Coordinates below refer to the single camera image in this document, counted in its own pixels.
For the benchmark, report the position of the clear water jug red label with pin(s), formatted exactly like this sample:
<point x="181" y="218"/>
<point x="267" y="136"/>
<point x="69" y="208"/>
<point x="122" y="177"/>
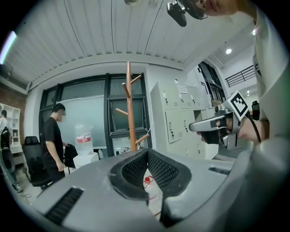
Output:
<point x="83" y="140"/>

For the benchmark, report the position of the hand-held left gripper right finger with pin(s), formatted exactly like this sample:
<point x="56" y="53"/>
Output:
<point x="199" y="179"/>

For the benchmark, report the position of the small black device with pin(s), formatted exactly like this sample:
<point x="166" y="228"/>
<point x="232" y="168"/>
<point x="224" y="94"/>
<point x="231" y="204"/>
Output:
<point x="255" y="109"/>

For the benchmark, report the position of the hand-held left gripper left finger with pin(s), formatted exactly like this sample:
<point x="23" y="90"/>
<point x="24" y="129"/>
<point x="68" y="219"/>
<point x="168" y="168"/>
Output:
<point x="95" y="204"/>

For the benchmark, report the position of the person's right forearm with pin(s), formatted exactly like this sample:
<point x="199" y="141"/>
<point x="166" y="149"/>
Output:
<point x="247" y="131"/>

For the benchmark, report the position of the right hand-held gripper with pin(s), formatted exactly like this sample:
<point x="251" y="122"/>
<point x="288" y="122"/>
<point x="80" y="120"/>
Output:
<point x="238" y="104"/>

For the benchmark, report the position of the white open shelf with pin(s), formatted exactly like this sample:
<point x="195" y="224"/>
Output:
<point x="14" y="127"/>

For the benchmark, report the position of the clear bottle red cap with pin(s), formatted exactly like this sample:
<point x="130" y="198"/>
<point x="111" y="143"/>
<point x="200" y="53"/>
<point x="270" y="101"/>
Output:
<point x="148" y="188"/>

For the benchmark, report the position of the wooden coat stand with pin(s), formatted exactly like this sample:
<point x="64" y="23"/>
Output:
<point x="130" y="113"/>

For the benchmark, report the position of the round ceiling light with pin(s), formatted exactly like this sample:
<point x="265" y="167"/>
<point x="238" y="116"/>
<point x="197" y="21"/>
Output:
<point x="228" y="51"/>

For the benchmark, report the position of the person's right hand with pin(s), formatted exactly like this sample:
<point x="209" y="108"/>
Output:
<point x="228" y="125"/>

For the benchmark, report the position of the black office chair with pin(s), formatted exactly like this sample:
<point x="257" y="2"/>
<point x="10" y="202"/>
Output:
<point x="34" y="163"/>

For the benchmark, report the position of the black head camera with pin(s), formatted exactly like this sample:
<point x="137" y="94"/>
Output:
<point x="177" y="13"/>

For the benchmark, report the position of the ceiling tube light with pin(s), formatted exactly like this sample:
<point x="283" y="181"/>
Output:
<point x="8" y="47"/>

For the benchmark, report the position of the black framed window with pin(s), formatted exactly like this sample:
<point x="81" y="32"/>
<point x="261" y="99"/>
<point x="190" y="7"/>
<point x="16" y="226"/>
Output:
<point x="106" y="108"/>

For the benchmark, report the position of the black metal railing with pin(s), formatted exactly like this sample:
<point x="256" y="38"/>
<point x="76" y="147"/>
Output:
<point x="241" y="77"/>

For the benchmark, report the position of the grey metal locker cabinet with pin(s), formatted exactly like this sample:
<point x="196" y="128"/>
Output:
<point x="176" y="122"/>

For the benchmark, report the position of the person's white shirt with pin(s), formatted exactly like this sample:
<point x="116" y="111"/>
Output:
<point x="272" y="74"/>

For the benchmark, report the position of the black cloth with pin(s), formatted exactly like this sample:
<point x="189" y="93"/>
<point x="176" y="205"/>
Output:
<point x="70" y="156"/>

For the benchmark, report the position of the white water dispenser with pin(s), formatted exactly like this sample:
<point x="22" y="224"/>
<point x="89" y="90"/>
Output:
<point x="87" y="159"/>

